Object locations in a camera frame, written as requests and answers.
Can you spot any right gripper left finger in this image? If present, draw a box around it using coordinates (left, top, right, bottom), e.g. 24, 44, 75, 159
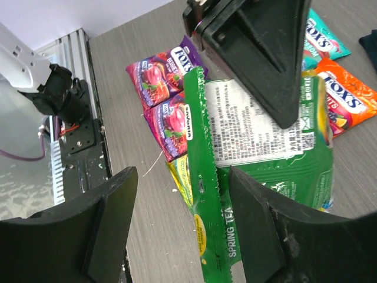
1, 167, 138, 282

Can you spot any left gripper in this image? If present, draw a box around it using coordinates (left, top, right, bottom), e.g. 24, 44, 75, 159
183, 0, 311, 129

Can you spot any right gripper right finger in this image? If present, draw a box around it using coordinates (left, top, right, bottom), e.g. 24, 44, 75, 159
229, 167, 376, 282

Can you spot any orange snack packet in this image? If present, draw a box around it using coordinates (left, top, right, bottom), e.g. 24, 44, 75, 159
314, 58, 376, 137

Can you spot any pink snack packet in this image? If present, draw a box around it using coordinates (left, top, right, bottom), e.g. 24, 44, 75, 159
126, 36, 209, 110
144, 91, 187, 162

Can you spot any green tea snack packet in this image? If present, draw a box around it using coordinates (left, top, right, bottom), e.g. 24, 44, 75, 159
166, 154, 194, 214

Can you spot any dark folded cloth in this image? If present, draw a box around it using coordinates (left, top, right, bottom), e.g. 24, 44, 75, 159
359, 29, 377, 71

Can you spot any slotted cable duct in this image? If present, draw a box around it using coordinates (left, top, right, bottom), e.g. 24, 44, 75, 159
50, 117, 65, 206

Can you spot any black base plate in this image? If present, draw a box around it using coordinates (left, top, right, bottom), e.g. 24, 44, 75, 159
59, 78, 111, 202

